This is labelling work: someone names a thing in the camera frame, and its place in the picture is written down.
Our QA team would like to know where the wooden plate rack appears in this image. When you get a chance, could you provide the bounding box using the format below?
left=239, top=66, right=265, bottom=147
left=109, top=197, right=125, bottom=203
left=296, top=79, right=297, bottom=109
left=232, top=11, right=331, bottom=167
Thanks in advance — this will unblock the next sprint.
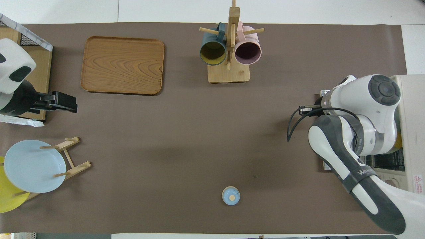
left=13, top=136, right=92, bottom=201

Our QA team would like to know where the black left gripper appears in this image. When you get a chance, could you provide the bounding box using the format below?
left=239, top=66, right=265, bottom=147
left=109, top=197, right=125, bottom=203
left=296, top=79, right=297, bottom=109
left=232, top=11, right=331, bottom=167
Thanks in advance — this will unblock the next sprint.
left=31, top=91, right=78, bottom=113

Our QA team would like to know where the brown table mat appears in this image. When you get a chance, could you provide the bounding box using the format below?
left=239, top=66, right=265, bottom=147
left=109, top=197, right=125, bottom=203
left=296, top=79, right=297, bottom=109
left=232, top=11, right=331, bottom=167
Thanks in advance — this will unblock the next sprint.
left=0, top=23, right=407, bottom=234

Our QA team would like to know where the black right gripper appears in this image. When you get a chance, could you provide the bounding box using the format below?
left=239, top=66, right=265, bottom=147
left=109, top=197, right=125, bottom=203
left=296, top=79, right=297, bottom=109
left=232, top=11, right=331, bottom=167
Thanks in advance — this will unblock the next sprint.
left=299, top=105, right=324, bottom=117

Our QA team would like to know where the dark teal mug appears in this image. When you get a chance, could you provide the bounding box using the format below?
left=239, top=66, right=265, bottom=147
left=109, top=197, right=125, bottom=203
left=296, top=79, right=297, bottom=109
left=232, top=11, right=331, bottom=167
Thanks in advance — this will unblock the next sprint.
left=200, top=23, right=227, bottom=66

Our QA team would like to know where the white toaster oven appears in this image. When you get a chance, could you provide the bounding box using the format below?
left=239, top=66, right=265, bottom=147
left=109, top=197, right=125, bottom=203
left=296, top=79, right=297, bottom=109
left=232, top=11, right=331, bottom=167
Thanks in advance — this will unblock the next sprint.
left=360, top=75, right=425, bottom=194

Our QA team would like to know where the wire basket wooden shelf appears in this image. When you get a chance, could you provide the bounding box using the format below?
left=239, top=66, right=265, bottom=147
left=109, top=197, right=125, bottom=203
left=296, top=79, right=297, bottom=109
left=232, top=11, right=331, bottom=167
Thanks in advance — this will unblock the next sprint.
left=0, top=13, right=53, bottom=127

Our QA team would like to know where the wooden mug tree stand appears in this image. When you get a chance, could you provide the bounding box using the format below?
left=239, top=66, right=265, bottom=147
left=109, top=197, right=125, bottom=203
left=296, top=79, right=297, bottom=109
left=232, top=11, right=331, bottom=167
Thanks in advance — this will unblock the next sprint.
left=199, top=0, right=265, bottom=83

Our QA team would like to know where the light blue plate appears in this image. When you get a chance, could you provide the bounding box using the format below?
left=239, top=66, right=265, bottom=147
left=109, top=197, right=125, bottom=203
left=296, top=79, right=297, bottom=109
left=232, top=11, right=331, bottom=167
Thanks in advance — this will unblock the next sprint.
left=4, top=140, right=67, bottom=194

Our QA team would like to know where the wooden serving tray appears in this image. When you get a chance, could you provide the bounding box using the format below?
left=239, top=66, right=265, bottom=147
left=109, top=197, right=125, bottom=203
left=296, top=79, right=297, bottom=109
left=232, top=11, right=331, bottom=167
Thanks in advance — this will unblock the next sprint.
left=81, top=36, right=165, bottom=96

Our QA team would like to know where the oven wire rack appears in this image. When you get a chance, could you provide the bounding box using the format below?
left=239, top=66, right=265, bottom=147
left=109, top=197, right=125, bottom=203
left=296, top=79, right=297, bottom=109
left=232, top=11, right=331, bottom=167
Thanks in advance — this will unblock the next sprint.
left=364, top=149, right=405, bottom=171

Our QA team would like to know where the pink mug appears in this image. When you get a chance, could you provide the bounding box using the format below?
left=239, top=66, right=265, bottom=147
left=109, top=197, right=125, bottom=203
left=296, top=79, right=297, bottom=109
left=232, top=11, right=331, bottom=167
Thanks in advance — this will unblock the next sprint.
left=234, top=22, right=262, bottom=65

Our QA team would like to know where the yellow plate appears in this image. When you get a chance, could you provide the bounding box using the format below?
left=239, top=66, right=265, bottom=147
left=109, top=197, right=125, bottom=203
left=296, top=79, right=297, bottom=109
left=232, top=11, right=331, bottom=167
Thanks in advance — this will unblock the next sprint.
left=0, top=156, right=30, bottom=213

